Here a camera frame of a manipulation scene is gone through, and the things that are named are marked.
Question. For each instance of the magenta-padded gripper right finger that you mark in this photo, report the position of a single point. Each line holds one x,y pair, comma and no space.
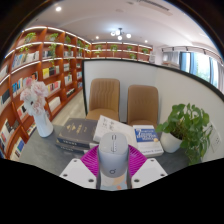
150,170

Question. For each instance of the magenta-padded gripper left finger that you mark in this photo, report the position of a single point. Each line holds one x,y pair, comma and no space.
78,171

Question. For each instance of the white and grey computer mouse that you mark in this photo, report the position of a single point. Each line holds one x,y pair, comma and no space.
112,155

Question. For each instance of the blue and white book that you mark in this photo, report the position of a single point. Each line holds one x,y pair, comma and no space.
146,140

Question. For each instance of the white plant pot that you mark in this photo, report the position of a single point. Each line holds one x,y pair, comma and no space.
170,143

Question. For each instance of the thick dark hardcover book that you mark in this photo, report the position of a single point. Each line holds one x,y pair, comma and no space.
77,130

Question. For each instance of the white hardcover book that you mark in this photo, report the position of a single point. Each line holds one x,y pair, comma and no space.
115,126

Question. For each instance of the green leafy pothos plant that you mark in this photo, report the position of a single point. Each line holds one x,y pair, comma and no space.
190,128

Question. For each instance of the tan upholstered chair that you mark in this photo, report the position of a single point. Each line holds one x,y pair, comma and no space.
143,105
104,96

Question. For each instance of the pink and white flower bouquet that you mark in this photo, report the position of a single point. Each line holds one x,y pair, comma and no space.
35,95

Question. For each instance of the orange wooden bookshelf unit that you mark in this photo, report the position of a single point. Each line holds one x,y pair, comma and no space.
30,70

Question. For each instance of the glass window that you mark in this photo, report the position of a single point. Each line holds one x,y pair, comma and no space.
203,68

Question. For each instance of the ceiling lights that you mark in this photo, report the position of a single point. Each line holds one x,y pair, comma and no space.
119,33

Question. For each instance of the white wall socket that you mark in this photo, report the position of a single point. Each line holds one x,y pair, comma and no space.
216,139

